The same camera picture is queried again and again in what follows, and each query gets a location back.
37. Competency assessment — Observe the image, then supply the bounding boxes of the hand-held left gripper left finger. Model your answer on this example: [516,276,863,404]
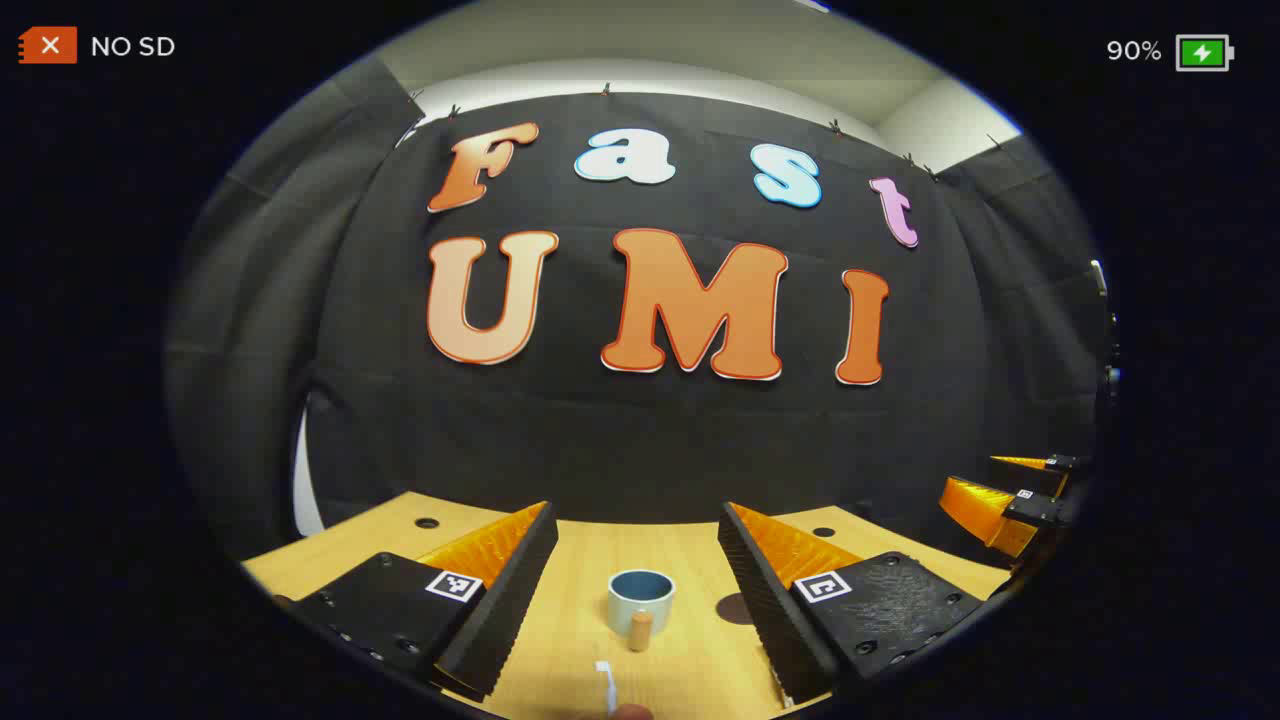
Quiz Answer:
[275,500,561,703]

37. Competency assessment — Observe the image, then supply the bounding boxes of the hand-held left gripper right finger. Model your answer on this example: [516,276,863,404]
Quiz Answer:
[716,501,1001,707]

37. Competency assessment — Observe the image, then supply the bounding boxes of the blue cup with wooden handle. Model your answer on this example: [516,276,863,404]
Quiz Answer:
[607,569,677,653]

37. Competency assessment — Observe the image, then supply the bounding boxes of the wooden desktop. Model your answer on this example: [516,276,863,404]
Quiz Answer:
[240,490,1013,720]

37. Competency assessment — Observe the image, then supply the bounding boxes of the black backdrop cloth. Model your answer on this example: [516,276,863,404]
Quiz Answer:
[165,55,1111,561]

